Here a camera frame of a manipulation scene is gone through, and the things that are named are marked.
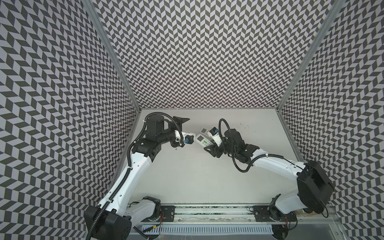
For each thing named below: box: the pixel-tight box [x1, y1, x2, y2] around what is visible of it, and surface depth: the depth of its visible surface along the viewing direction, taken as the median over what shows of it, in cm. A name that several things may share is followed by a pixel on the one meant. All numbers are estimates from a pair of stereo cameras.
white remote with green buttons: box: [195, 133, 214, 146], surface depth 82 cm
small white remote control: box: [195, 133, 214, 148], surface depth 82 cm
